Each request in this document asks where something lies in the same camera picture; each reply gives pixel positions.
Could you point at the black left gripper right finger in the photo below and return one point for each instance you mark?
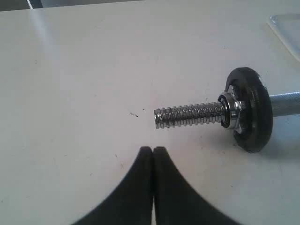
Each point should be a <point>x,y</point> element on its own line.
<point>175,201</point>

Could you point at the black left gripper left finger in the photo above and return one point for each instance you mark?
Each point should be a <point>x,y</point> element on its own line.
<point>131,202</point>

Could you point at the chrome dumbbell bar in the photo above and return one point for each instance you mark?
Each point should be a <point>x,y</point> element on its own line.
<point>282,105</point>

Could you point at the black weight plate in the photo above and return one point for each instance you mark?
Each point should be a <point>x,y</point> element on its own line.
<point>256,118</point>

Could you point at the chrome collar nut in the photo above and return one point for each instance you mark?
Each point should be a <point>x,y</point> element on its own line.
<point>232,107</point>

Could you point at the white plastic tray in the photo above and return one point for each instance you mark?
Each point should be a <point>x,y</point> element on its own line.
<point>287,28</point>

